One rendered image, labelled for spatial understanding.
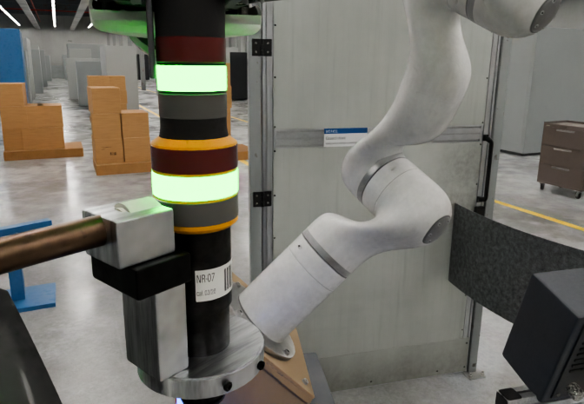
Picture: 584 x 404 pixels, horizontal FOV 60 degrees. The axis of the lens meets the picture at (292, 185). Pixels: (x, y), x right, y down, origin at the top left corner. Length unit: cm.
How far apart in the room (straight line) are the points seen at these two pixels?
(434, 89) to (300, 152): 141
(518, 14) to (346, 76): 154
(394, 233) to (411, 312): 177
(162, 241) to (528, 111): 978
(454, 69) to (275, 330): 54
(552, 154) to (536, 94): 296
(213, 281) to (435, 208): 66
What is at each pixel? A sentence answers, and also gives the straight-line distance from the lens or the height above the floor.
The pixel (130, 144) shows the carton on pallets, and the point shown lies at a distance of 782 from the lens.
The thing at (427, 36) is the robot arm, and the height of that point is 163.
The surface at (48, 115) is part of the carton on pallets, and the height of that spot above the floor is 70.
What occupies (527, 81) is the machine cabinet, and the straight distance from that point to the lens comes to 997.
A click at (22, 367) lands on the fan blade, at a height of 140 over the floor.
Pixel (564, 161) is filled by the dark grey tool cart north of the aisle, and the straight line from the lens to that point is 715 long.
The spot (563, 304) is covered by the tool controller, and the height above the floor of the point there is 123.
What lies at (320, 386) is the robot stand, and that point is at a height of 93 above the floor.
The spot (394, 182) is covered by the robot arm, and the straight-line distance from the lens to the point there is 90.
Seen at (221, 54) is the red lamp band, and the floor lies 159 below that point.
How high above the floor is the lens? 159
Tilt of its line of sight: 14 degrees down
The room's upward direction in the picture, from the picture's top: 1 degrees clockwise
